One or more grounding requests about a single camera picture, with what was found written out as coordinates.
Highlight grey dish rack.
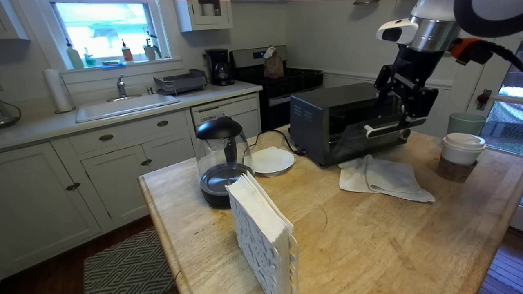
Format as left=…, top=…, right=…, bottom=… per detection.
left=152, top=69, right=209, bottom=98

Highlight white patterned napkin holder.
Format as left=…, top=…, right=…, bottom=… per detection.
left=224, top=172, right=302, bottom=294

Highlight white counter cabinets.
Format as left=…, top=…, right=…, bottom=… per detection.
left=0, top=80, right=264, bottom=281

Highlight kitchen window white frame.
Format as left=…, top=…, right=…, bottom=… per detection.
left=36, top=0, right=175, bottom=74

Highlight grey patterned floor rug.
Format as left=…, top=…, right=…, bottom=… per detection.
left=81, top=227, right=179, bottom=294

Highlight black cable with orange plug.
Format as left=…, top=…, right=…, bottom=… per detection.
left=447, top=36, right=523, bottom=74

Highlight black toaster oven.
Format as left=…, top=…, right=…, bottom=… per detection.
left=287, top=80, right=416, bottom=168

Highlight white folded cloth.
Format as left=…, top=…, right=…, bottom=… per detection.
left=336, top=154, right=438, bottom=206

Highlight chrome faucet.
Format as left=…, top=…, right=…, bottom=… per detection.
left=114, top=74, right=130, bottom=102

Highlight small white plate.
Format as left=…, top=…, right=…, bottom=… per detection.
left=250, top=144, right=297, bottom=178

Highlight brown paper bag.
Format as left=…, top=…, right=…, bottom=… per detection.
left=261, top=44, right=287, bottom=82

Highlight black drip coffee maker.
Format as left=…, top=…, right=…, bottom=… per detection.
left=202, top=48, right=237, bottom=88

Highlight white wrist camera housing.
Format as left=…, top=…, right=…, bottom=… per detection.
left=374, top=18, right=421, bottom=46

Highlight orange soap bottle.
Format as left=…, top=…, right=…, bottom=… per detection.
left=119, top=39, right=135, bottom=64

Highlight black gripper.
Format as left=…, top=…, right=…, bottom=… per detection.
left=374, top=44, right=441, bottom=133

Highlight blue sponge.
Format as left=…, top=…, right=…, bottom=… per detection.
left=99, top=57, right=127, bottom=70

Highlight black oven power cord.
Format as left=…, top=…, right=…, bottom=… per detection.
left=269, top=126, right=299, bottom=159

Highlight black kitchen stove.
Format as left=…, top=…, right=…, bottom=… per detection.
left=230, top=44, right=327, bottom=133

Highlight white kitchen sink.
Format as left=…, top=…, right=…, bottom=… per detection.
left=73, top=92, right=181, bottom=124

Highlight green soap bottle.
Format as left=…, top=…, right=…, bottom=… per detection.
left=63, top=38, right=86, bottom=72

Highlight white wall cabinet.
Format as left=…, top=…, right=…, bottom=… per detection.
left=173, top=0, right=235, bottom=35
left=0, top=0, right=32, bottom=43

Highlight white paper towel roll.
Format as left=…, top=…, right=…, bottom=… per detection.
left=42, top=67, right=75, bottom=115

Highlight teal plastic cup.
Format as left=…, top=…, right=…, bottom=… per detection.
left=446, top=110, right=488, bottom=139

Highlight white door with window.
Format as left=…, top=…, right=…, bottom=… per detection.
left=467, top=53, right=523, bottom=160

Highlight toaster oven glass door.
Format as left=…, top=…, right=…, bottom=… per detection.
left=325, top=119, right=413, bottom=168

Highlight glass electric kettle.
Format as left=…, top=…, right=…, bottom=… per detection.
left=192, top=115, right=255, bottom=211

